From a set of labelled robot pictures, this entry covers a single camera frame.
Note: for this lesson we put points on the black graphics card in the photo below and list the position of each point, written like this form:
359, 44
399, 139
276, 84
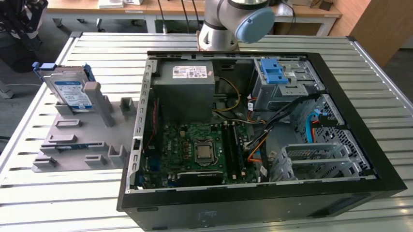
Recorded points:
200, 180

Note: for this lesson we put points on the silver CPU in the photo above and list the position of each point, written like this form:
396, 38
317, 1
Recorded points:
205, 152

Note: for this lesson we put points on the metal optical drive cage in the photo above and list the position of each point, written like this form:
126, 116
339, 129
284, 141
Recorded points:
290, 93

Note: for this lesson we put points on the grey parts rack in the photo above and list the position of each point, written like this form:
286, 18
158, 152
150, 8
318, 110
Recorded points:
87, 140

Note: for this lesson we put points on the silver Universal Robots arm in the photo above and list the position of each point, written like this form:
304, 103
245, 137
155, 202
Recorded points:
218, 36

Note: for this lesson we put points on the white box with blue print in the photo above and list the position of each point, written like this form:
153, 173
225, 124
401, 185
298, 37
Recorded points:
133, 2

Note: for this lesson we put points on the grey metal stand foot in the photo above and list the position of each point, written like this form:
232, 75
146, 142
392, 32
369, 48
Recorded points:
6, 93

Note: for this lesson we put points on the hard disk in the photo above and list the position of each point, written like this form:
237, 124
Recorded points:
69, 94

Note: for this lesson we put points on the black PC case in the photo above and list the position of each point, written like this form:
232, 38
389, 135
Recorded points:
258, 205

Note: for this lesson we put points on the metal disk bay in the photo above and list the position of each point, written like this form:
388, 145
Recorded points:
322, 163

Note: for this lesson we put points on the black mesh waste bin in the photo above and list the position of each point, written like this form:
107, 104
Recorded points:
16, 60

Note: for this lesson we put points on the black RAM slot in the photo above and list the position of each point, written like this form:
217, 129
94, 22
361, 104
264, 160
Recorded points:
237, 149
228, 149
232, 149

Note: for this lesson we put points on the blue plastic bay latch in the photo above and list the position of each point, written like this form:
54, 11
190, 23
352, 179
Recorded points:
273, 72

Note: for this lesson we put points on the wooden desk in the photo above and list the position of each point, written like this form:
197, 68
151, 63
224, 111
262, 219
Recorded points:
306, 13
81, 10

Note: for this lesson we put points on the grey power supply unit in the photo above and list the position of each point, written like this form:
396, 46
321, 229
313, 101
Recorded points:
183, 101

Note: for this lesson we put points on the green motherboard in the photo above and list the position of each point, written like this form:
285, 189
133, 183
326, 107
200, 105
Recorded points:
181, 149

